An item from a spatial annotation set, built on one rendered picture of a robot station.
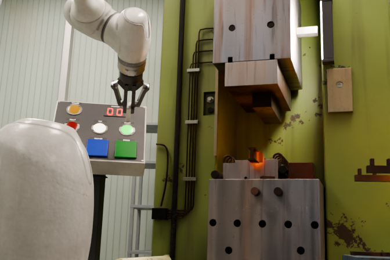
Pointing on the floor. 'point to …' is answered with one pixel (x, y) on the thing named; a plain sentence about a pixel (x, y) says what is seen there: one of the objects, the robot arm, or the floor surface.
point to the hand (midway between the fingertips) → (128, 112)
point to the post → (99, 185)
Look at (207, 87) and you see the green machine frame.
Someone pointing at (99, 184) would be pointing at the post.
